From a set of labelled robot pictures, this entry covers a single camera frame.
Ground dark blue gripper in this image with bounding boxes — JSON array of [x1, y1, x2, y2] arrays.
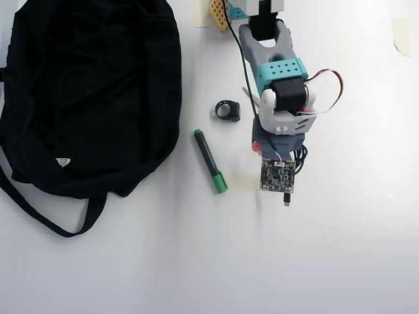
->
[[251, 120, 304, 163]]

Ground black usb cable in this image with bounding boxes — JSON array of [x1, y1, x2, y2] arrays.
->
[[282, 143, 309, 208]]

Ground black fabric bag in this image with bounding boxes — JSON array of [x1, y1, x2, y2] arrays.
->
[[0, 0, 183, 239]]

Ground long beige masking tape strip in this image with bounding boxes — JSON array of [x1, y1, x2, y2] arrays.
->
[[228, 174, 263, 191]]

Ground green black marker pen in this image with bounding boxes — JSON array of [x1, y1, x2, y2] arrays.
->
[[192, 128, 229, 195]]

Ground yellow perforated block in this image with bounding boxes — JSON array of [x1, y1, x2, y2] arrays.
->
[[209, 0, 229, 33]]

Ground narrow beige masking tape piece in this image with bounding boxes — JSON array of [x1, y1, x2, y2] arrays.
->
[[196, 0, 212, 28]]

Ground torn beige masking tape piece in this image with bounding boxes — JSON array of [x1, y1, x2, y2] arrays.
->
[[392, 18, 412, 58]]

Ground camera circuit board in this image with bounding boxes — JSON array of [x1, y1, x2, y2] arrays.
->
[[259, 158, 297, 194]]

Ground black ring clip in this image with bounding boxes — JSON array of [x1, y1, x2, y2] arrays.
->
[[214, 99, 242, 123]]

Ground blue handled scissors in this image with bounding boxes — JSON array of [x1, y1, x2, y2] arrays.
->
[[242, 86, 261, 111]]

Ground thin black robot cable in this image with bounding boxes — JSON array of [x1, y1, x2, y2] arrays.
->
[[221, 0, 284, 162]]

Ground red white servo wire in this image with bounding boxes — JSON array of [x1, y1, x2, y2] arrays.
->
[[297, 69, 344, 116]]

